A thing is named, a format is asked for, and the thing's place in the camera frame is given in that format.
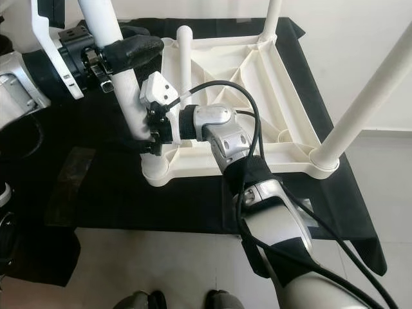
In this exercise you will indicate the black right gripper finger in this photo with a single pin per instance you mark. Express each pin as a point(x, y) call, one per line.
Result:
point(143, 147)

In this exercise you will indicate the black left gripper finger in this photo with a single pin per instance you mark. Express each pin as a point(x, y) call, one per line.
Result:
point(135, 51)

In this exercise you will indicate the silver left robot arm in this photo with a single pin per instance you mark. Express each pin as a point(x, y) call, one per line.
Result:
point(16, 84)

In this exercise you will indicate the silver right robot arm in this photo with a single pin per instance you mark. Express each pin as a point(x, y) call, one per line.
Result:
point(215, 119)

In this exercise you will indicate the black tablecloth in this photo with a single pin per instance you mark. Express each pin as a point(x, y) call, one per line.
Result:
point(103, 206)

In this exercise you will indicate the grey tape patch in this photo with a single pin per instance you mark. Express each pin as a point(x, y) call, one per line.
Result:
point(243, 20)

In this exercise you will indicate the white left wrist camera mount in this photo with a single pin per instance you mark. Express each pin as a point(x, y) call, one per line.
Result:
point(51, 38)

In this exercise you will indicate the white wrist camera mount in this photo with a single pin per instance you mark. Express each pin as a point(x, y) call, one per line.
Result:
point(158, 87)
point(51, 38)

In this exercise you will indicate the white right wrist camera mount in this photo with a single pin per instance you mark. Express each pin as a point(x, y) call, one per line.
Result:
point(158, 87)

